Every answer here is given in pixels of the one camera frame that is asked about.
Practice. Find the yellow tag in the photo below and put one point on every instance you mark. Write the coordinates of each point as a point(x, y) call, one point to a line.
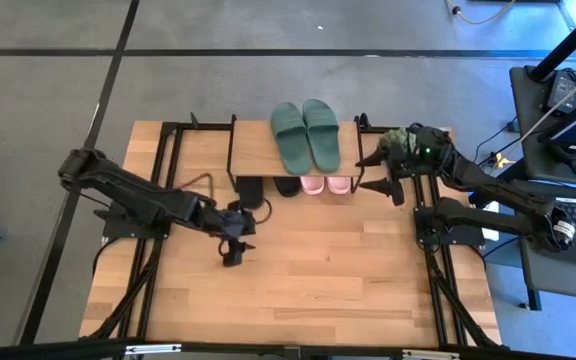
point(503, 161)

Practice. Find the black aluminium table frame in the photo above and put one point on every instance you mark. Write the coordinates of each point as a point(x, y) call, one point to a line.
point(208, 126)

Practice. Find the green artificial potted plant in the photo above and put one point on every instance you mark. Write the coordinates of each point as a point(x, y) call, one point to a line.
point(395, 137)

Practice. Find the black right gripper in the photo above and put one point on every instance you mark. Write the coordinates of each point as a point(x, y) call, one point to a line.
point(420, 152)

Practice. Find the black rubber slide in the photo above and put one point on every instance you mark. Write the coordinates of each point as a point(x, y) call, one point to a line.
point(288, 186)
point(250, 192)

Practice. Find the wooden shelf with black frame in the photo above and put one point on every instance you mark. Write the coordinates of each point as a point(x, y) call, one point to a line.
point(253, 150)

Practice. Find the black side desk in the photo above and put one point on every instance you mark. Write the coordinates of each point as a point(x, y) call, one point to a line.
point(533, 150)

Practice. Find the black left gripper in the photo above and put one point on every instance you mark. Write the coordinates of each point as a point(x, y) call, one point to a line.
point(233, 222)

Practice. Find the black power adapter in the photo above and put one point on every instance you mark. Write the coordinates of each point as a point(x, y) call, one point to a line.
point(560, 90)

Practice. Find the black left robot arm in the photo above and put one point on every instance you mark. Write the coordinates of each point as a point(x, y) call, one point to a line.
point(133, 192)

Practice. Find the black camera rig rail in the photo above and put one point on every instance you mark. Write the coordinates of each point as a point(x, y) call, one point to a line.
point(68, 350)

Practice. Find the black diagonal pole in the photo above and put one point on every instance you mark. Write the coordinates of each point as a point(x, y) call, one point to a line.
point(568, 42)

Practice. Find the grey keyboard desk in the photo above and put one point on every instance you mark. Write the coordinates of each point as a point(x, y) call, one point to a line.
point(558, 280)

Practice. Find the white paper sheet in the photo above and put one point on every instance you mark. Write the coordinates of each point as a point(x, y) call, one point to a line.
point(492, 232)

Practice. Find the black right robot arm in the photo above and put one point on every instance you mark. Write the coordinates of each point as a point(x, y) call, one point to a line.
point(493, 187)

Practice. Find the silver rail bracket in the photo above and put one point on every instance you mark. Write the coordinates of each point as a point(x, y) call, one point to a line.
point(153, 349)
point(430, 355)

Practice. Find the green rubber slide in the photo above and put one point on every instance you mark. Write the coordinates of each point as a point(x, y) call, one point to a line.
point(323, 135)
point(290, 140)

